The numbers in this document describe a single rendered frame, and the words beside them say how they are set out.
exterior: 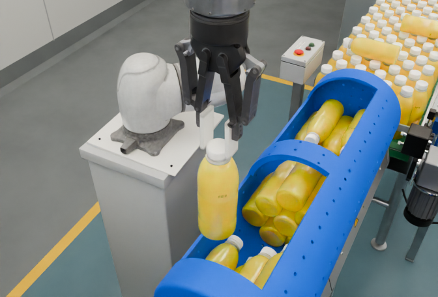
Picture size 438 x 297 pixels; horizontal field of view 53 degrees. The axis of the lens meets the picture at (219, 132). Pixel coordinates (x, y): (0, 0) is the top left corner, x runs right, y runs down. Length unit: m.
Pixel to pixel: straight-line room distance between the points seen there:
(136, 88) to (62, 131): 2.02
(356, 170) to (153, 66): 0.62
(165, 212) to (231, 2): 1.00
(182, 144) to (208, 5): 0.92
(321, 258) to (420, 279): 1.57
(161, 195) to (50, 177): 1.62
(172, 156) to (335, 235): 0.60
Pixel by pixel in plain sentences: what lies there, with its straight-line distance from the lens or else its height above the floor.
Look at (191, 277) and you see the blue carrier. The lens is 0.82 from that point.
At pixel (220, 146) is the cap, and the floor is 1.46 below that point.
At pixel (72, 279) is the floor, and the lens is 2.39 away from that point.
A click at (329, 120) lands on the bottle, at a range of 1.33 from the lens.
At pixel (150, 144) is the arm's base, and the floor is 1.03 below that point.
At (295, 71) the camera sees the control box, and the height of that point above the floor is 1.05.
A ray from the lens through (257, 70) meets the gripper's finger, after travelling 0.56.
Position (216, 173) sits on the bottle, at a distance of 0.70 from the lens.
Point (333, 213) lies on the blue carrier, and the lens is 0.99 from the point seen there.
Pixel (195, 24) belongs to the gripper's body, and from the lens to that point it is 0.55.
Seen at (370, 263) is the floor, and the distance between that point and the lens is 2.45.
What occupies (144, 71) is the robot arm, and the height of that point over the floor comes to 1.27.
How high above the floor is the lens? 1.91
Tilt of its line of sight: 39 degrees down
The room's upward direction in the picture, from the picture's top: straight up
